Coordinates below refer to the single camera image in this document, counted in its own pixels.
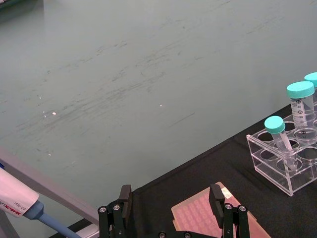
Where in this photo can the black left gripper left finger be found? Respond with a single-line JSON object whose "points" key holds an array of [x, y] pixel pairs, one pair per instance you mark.
{"points": [[123, 205]]}

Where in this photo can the pink pipette tip box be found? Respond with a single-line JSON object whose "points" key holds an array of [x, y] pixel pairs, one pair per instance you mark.
{"points": [[195, 215]]}

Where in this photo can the large teal-capped tube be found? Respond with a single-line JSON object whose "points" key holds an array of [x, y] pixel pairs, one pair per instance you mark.
{"points": [[300, 90], [312, 78]]}

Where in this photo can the black table cloth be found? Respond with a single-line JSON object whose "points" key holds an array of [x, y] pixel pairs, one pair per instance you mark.
{"points": [[223, 168]]}

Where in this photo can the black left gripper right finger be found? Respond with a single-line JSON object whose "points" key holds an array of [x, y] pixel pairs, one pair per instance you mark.
{"points": [[218, 200]]}

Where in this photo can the small teal-capped tube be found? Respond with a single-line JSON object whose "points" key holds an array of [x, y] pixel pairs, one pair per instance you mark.
{"points": [[275, 125]]}

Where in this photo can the white and blue micropipette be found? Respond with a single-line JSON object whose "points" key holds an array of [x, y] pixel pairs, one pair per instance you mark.
{"points": [[17, 196]]}

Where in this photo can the grey pipette stand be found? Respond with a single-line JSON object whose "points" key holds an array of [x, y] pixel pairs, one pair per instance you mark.
{"points": [[49, 186]]}

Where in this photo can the clear acrylic tube rack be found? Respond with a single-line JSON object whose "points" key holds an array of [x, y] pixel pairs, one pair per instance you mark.
{"points": [[272, 168]]}

